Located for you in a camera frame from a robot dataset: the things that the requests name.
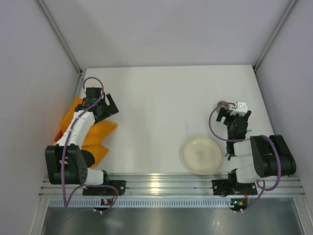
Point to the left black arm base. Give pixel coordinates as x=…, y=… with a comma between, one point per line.
x=115, y=187

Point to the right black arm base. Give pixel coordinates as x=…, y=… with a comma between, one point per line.
x=225, y=188

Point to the orange cartoon mouse placemat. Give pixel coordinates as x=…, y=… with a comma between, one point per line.
x=93, y=140

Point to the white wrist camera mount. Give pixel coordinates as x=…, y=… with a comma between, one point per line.
x=240, y=109

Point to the aluminium mounting rail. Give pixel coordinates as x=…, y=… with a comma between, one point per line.
x=193, y=185

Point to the slotted grey cable duct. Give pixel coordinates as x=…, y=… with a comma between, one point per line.
x=156, y=203

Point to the cream round plate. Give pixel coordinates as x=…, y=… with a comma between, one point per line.
x=201, y=155

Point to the speckled ceramic cup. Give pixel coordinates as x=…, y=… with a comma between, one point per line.
x=223, y=104

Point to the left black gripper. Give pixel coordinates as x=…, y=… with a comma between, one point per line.
x=105, y=109

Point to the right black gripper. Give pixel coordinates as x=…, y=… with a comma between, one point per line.
x=230, y=115

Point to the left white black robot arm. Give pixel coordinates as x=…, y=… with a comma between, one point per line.
x=78, y=148

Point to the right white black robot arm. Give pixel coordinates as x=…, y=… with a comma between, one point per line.
x=270, y=155

